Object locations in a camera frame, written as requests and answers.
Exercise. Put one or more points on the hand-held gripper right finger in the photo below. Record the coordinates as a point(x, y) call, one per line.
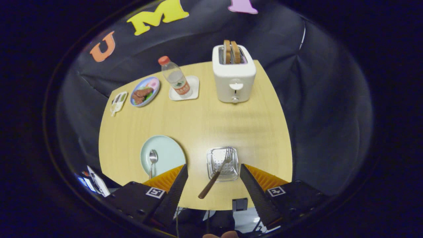
point(256, 195)

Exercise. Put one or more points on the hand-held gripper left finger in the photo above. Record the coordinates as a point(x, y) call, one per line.
point(173, 195)

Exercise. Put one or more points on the metal spoon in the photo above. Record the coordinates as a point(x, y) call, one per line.
point(153, 157)

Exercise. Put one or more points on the black table clamp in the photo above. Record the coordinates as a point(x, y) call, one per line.
point(240, 204)

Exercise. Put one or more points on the pale green plate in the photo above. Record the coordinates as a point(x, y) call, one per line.
point(170, 153)

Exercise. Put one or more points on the square metal drain tray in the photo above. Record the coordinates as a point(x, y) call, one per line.
point(214, 158)

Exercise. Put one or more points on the white printed papers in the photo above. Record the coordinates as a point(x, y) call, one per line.
point(99, 185)

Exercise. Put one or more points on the black backdrop cloth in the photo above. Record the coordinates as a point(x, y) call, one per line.
point(297, 99)

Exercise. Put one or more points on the brown meat pieces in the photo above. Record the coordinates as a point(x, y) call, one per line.
point(141, 95)

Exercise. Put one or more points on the white divided sauce dish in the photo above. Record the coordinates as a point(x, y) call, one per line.
point(118, 103)

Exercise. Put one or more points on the white square coaster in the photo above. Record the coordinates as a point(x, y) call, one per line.
point(195, 89)

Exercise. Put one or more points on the blue plate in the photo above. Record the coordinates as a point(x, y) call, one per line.
point(152, 82)

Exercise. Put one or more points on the clear water bottle red cap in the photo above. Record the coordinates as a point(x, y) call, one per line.
point(176, 79)

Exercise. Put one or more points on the white toaster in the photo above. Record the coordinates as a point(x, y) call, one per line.
point(234, 76)

